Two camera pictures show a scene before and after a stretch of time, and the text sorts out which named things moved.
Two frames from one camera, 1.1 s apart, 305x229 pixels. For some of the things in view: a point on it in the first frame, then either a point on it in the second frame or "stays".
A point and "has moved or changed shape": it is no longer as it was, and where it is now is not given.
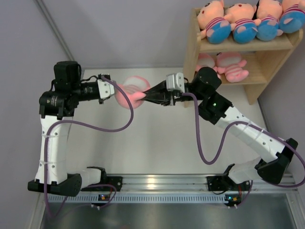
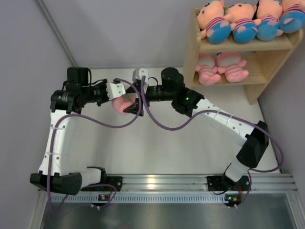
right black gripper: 157,95 to 132,109
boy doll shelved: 217,27 stays
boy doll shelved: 244,27 stays
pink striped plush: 135,86 has moved or changed shape
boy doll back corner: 269,12 stays
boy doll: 292,15 stays
